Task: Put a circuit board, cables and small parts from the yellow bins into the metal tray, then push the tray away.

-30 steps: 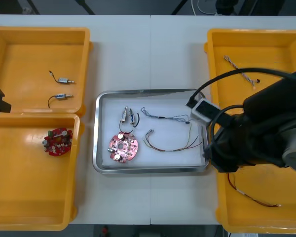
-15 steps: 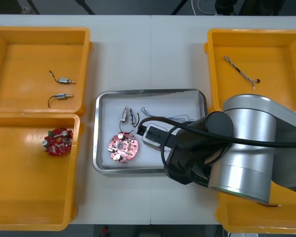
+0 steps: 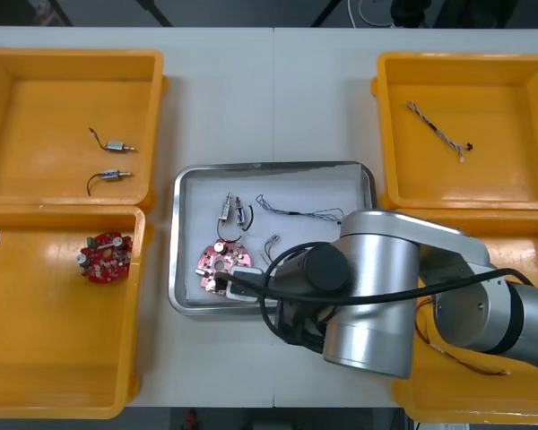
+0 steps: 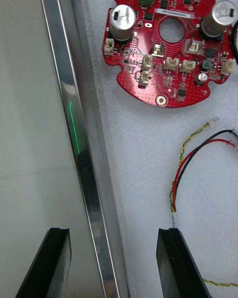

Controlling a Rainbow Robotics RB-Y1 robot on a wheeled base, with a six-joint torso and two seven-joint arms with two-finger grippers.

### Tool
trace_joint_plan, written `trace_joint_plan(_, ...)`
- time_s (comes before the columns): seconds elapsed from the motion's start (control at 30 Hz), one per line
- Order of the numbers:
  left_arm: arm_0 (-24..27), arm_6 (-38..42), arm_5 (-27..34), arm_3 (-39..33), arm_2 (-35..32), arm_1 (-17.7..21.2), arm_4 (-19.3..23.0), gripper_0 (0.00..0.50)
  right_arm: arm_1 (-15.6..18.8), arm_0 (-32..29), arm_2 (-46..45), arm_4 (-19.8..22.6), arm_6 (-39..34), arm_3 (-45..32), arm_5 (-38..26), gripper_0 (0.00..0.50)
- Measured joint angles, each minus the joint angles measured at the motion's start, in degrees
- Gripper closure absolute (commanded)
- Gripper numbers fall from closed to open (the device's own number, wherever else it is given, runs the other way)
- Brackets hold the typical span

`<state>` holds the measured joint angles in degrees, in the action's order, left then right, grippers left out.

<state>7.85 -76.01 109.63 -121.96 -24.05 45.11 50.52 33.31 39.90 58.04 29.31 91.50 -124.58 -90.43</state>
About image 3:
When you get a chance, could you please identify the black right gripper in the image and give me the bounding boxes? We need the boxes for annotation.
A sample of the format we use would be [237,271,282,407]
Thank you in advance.
[273,298,329,356]

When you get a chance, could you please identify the round red circuit board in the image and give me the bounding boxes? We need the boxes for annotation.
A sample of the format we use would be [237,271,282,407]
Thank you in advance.
[77,230,135,285]
[193,239,255,299]

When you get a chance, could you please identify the blue-white twisted wire harness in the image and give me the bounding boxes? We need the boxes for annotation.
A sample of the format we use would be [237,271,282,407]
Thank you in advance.
[254,193,347,224]
[406,101,475,164]

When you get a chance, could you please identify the solenoid with blue label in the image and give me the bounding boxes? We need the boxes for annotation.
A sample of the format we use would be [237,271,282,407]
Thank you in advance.
[86,168,135,196]
[232,195,256,233]
[214,191,244,244]

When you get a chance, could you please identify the yellow-orange plastic bin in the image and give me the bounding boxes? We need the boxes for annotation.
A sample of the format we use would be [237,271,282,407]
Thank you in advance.
[380,206,538,425]
[369,51,538,211]
[0,47,169,208]
[0,203,154,421]

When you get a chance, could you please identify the white liner sheet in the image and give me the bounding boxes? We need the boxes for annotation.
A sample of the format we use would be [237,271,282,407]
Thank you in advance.
[181,166,372,306]

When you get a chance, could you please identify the steel tray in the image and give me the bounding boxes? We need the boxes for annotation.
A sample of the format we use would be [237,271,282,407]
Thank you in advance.
[167,160,382,317]

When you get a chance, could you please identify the solenoid with white label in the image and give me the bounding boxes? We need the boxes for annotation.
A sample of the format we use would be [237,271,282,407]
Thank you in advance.
[88,126,140,155]

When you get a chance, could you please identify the red-black wire harness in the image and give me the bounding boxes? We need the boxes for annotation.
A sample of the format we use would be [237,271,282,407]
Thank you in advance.
[414,297,512,378]

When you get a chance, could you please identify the white cable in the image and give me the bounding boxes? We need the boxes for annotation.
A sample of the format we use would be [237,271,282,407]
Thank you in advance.
[347,0,395,27]

